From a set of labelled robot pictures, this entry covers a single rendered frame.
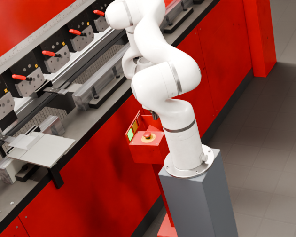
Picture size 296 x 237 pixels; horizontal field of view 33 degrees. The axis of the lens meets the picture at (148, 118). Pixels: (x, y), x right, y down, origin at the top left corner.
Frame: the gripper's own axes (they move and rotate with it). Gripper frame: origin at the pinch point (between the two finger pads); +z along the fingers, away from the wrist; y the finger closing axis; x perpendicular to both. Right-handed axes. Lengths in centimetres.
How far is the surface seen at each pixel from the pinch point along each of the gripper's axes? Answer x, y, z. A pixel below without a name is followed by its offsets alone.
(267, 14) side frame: 181, 17, 35
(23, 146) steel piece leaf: -46, -44, -11
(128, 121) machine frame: 10.1, -22.4, 14.9
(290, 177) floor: 52, 57, 79
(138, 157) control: -15.4, -5.2, 15.3
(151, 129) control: 2.2, -4.5, 11.0
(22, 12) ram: -17, -46, -62
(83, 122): -12.4, -34.1, 0.3
